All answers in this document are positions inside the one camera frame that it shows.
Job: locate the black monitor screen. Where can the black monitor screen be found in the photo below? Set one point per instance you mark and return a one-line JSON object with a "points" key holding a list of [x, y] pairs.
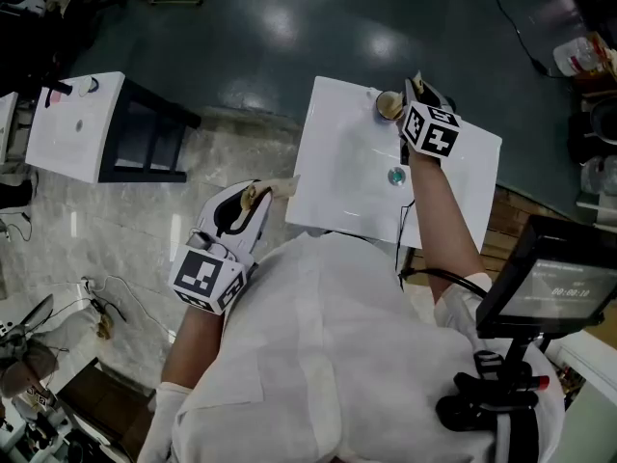
{"points": [[554, 282]]}

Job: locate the black chest mount rig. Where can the black chest mount rig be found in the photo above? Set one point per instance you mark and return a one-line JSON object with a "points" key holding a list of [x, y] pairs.
{"points": [[482, 393]]}

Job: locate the person's right forearm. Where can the person's right forearm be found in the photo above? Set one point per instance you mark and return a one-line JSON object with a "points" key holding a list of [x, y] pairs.
{"points": [[438, 210]]}

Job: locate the white sink basin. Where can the white sink basin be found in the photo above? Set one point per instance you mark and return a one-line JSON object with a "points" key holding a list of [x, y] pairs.
{"points": [[347, 162]]}

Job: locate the pink item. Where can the pink item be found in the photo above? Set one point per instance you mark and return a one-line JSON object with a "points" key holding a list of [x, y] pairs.
{"points": [[55, 97]]}

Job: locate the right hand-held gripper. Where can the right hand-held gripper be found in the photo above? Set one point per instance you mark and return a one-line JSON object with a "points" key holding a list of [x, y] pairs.
{"points": [[429, 128]]}

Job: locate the white basin on black stand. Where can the white basin on black stand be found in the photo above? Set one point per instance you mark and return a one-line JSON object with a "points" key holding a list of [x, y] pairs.
{"points": [[72, 147]]}

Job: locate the blue cup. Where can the blue cup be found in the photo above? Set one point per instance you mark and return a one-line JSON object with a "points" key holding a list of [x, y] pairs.
{"points": [[382, 106]]}

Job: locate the clear plastic jug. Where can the clear plastic jug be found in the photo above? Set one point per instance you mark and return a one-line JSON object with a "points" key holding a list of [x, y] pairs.
{"points": [[578, 56]]}

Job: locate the round sink drain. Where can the round sink drain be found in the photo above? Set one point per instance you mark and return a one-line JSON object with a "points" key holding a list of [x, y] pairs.
{"points": [[396, 176]]}

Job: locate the person's white shirt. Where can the person's white shirt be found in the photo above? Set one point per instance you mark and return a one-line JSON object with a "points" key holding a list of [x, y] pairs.
{"points": [[313, 355]]}

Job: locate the white power strip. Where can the white power strip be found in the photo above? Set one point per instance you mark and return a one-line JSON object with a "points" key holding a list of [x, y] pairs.
{"points": [[88, 285]]}

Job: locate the person's left forearm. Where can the person's left forearm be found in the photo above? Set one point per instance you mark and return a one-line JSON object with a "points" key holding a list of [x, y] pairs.
{"points": [[193, 345]]}

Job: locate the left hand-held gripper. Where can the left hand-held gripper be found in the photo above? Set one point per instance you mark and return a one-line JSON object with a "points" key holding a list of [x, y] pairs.
{"points": [[202, 273]]}

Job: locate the clear plastic bags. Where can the clear plastic bags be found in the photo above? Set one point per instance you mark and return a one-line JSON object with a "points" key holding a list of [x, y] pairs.
{"points": [[600, 174]]}

